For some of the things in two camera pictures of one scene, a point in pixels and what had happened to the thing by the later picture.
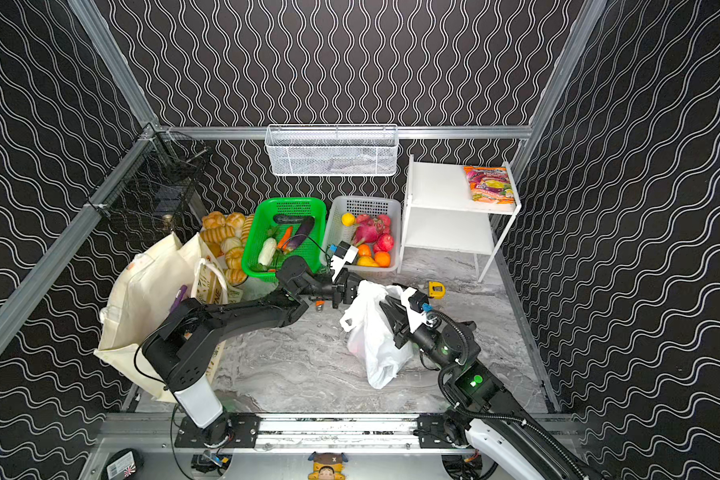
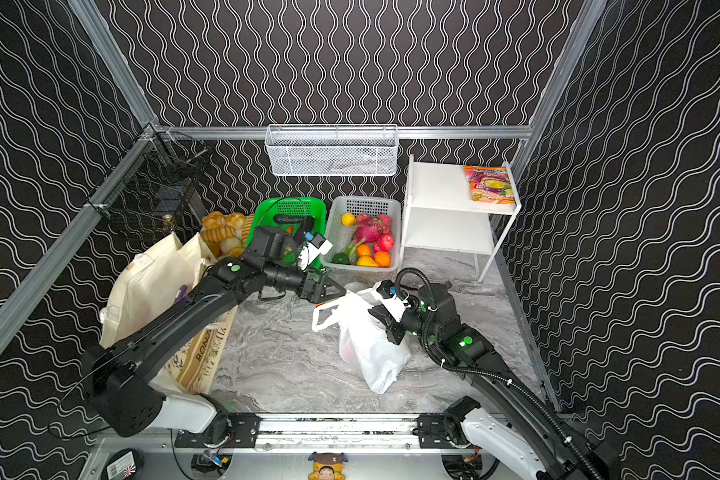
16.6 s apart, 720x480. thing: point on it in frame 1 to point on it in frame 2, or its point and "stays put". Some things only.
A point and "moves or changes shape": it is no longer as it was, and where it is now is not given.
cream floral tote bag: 144,289 stays put
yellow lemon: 348,219 stays put
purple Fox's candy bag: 179,296 stays put
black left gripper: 345,288 to 317,286
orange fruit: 383,259 stays put
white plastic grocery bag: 371,337 moves or changes shape
